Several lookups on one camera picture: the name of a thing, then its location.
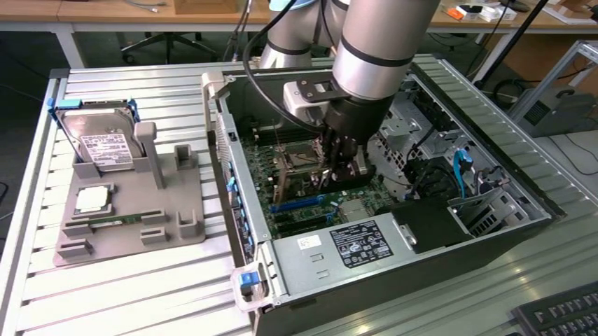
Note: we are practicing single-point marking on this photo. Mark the aluminium profile frame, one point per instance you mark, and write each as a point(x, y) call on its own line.
point(587, 49)

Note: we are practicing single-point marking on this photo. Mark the silver chipset heatsink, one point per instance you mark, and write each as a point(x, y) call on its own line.
point(355, 211)

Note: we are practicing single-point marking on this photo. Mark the brown cardboard box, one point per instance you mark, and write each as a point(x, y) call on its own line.
point(205, 7)

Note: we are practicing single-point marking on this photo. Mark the graphics card with black cooler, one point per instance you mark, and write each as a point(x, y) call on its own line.
point(299, 185)

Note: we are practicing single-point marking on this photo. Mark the black open PC case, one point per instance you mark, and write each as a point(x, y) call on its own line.
point(327, 311)

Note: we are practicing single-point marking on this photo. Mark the blue expansion slot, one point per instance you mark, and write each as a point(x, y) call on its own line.
point(296, 206)

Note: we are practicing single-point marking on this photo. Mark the white papers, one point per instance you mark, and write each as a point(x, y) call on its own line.
point(574, 17)

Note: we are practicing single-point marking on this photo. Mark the black round stand base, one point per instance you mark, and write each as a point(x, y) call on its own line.
point(514, 4)

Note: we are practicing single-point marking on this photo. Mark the wooden desk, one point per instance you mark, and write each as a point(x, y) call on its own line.
point(28, 10)

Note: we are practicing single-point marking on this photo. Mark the grey equipment box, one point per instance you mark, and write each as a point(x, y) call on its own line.
point(560, 115)

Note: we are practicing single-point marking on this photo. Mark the black expansion slot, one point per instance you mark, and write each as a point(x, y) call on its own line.
point(303, 225)

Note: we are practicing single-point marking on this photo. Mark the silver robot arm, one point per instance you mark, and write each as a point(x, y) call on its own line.
point(377, 42)

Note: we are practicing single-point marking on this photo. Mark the grey parts rack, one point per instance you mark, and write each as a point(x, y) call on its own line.
point(131, 203)

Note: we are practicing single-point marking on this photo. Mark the grey power supply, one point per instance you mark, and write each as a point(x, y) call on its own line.
point(303, 269)

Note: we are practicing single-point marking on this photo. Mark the black tripod pole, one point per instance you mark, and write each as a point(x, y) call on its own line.
point(514, 38)

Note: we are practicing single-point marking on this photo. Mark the white flat box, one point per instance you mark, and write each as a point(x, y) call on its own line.
point(499, 14)

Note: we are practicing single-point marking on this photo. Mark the silver CPU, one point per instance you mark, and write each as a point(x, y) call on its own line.
point(93, 199)

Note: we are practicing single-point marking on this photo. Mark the green RAM stick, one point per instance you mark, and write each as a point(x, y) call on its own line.
point(116, 221)

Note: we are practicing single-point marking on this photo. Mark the silver disk bay cage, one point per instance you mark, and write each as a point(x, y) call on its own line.
point(406, 140)

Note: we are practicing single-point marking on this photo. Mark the CPU socket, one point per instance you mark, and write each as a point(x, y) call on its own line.
point(293, 157)

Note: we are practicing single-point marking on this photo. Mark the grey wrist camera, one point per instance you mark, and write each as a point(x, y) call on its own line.
point(299, 101)

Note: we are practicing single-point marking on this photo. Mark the green motherboard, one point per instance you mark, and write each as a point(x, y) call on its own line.
point(252, 154)

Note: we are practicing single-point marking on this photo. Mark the black office chair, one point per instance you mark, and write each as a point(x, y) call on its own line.
point(168, 40)

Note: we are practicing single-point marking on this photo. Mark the black keyboard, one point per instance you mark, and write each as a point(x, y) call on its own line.
point(560, 311)

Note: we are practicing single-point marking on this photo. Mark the thin locking lever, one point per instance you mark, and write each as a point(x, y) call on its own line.
point(277, 134)

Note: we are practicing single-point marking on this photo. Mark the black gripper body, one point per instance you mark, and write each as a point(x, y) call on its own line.
point(355, 115)

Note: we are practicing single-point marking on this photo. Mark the hard disk with blue carrier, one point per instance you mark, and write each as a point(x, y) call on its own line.
point(93, 126)

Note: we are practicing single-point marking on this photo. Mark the black plastic shroud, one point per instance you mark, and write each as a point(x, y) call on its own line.
point(430, 227)

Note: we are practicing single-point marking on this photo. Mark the white orange box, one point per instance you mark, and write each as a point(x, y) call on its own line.
point(459, 14)

